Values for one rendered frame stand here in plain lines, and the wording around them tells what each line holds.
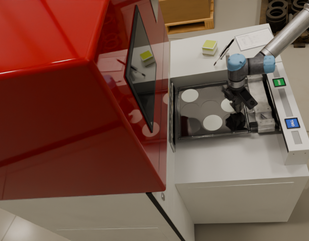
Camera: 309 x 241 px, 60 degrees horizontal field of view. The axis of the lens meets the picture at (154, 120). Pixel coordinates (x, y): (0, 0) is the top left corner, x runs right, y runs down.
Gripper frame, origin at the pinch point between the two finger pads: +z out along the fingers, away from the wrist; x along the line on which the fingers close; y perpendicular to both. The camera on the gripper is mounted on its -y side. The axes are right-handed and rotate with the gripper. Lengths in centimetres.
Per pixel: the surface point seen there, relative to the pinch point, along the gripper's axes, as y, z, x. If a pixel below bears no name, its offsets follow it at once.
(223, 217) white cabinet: -20, 69, 32
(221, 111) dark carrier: 7.1, 1.3, 6.4
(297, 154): -34.9, -0.7, -1.0
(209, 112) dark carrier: 11.1, 1.4, 11.0
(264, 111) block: -8.1, 0.5, -9.2
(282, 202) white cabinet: -39, 44, 5
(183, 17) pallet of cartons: 190, 71, -87
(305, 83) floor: 34, 91, -112
